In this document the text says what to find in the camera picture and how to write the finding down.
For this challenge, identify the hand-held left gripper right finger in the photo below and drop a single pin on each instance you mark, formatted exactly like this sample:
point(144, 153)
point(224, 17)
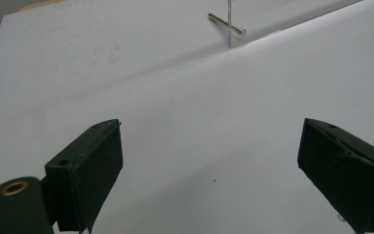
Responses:
point(347, 175)

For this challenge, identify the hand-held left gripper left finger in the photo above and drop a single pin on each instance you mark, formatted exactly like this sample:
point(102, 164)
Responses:
point(84, 175)

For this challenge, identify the silver metal tube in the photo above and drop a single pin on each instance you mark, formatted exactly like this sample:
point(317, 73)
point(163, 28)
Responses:
point(220, 20)

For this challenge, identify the thin metal rod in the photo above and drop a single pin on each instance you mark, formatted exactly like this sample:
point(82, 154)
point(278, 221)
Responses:
point(229, 42)

